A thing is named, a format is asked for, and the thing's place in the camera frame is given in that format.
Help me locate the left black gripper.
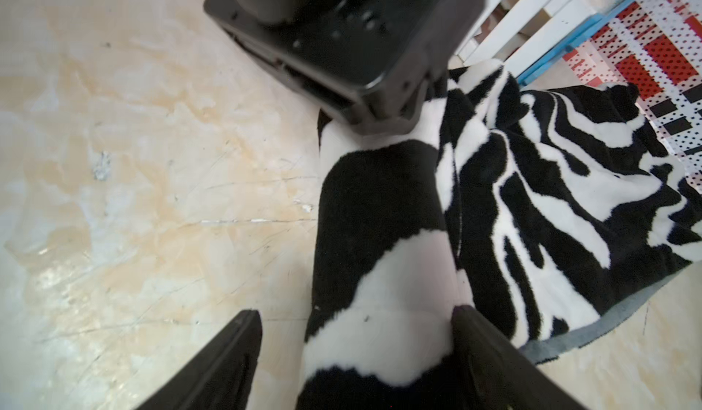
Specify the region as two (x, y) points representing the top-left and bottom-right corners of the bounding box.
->
(204, 0), (486, 135)

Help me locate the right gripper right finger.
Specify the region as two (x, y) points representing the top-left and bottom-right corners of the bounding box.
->
(452, 305), (584, 409)

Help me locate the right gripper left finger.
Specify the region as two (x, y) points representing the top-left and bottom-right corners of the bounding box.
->
(139, 309), (263, 409)

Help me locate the grey zebra plush pillowcase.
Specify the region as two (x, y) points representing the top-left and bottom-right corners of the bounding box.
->
(296, 60), (701, 409)

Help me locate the blue white toy crib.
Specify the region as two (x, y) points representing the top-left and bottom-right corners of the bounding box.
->
(449, 0), (670, 86)

